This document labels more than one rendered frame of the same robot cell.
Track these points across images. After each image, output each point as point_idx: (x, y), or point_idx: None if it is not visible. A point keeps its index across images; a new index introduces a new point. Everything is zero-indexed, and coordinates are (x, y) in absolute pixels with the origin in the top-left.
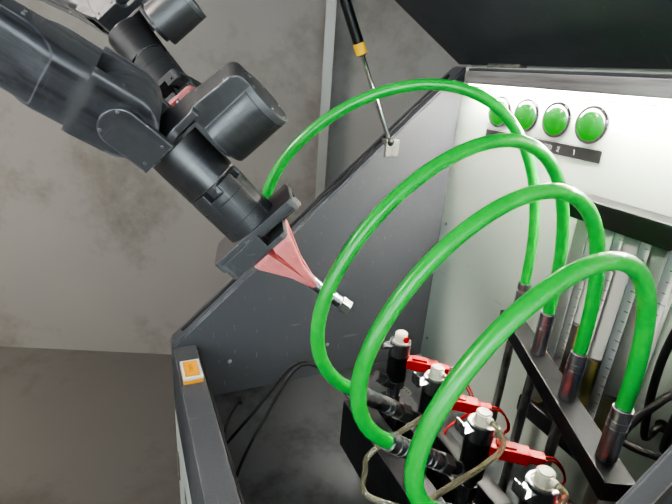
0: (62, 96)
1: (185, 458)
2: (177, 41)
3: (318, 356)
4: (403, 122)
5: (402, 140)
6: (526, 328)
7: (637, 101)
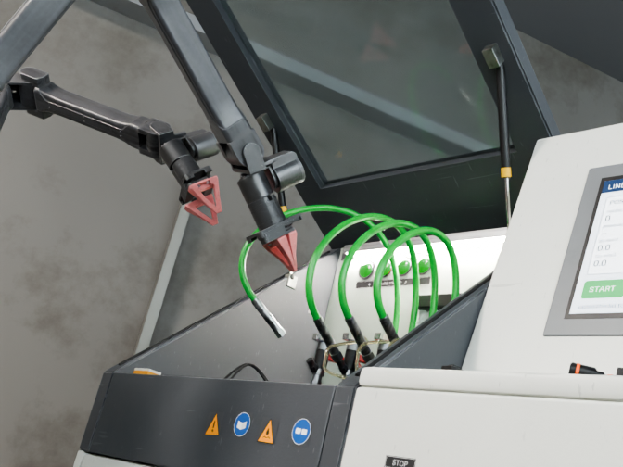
0: (238, 132)
1: (130, 441)
2: (199, 159)
3: (310, 283)
4: (299, 269)
5: (298, 279)
6: None
7: (445, 249)
